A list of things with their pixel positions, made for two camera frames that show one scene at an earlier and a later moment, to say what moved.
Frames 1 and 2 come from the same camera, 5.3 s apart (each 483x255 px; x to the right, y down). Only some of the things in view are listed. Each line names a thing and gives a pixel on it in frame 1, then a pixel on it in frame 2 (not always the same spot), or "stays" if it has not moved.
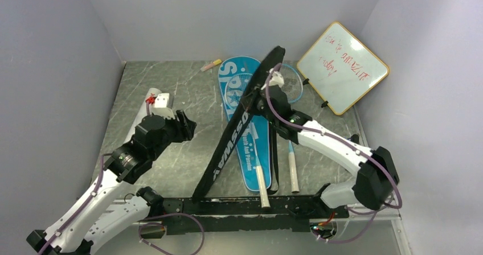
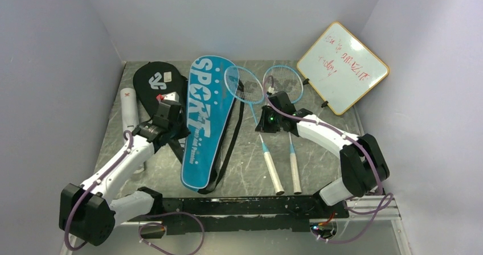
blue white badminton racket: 293,85 stays
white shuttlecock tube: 151,94 -> 129,116
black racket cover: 236,128 -> 154,78
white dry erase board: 340,68 stays
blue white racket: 235,91 -> 248,86
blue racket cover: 252,143 -> 209,110
